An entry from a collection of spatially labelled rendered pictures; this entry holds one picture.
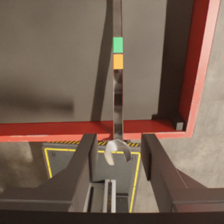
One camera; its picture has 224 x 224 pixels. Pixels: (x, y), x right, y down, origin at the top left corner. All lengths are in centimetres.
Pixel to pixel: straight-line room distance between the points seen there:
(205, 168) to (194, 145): 34
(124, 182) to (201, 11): 121
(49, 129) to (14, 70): 11
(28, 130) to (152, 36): 25
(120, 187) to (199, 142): 81
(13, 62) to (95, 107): 15
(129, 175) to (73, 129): 102
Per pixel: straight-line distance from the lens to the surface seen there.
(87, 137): 15
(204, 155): 177
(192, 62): 25
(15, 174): 205
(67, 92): 28
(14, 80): 31
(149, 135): 16
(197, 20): 25
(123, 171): 123
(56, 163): 125
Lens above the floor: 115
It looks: 63 degrees down
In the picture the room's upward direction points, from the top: 177 degrees counter-clockwise
